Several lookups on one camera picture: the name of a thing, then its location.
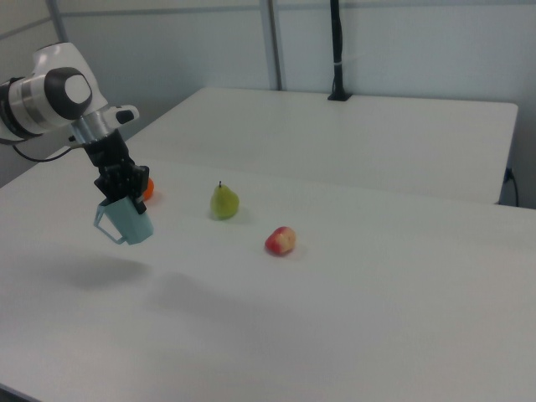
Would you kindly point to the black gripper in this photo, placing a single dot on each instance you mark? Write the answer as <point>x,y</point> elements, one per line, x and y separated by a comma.
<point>115,171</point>

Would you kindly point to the light blue mug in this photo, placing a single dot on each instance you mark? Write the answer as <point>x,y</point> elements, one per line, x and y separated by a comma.
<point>130,224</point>

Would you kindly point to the orange fruit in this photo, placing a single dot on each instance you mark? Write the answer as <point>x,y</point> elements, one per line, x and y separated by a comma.
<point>149,190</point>

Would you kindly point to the green pear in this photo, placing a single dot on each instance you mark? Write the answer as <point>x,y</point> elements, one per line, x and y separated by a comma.
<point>224,202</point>

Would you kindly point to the red apple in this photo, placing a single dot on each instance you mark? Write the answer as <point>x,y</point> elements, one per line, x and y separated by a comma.
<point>280,240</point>

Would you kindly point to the black pole with base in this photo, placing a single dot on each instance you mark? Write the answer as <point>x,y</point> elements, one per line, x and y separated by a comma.
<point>337,50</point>

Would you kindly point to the grey metal frame post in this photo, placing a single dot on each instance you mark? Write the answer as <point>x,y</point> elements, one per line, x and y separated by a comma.
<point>57,21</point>

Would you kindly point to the grey metal wall post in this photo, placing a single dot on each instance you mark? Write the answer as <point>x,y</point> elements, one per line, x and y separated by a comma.
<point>275,44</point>

